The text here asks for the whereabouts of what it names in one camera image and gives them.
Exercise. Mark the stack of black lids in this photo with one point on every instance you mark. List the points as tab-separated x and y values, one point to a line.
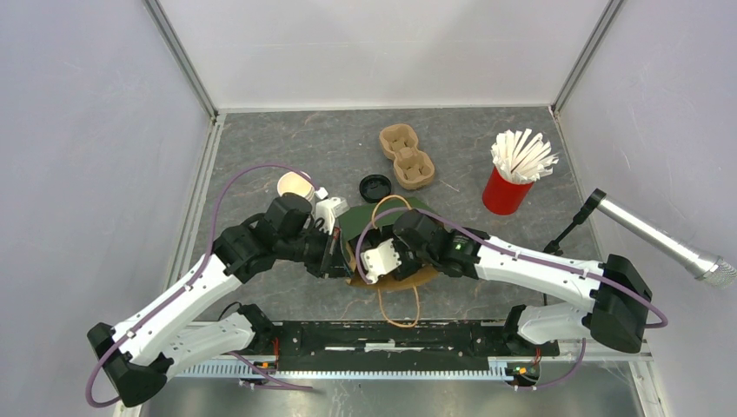
373	188

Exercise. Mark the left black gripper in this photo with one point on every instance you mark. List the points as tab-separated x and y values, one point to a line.
335	266

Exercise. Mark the stack of cardboard cup carriers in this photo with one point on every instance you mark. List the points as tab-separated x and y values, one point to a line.
412	167

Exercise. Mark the stack of white paper cups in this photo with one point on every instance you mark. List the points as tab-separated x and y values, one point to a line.
291	182

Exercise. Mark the silver microphone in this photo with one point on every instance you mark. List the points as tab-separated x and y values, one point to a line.
702	265

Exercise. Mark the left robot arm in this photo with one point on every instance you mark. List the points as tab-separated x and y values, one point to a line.
142	353

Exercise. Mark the green paper bag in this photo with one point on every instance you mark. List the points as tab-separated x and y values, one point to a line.
377	219

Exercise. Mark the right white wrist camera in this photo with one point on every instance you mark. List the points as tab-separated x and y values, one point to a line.
379	261

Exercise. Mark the red cup holder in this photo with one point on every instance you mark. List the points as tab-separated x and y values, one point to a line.
502	197

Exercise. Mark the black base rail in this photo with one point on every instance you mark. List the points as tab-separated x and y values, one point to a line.
378	346

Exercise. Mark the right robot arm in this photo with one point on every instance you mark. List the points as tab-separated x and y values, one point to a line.
605	300

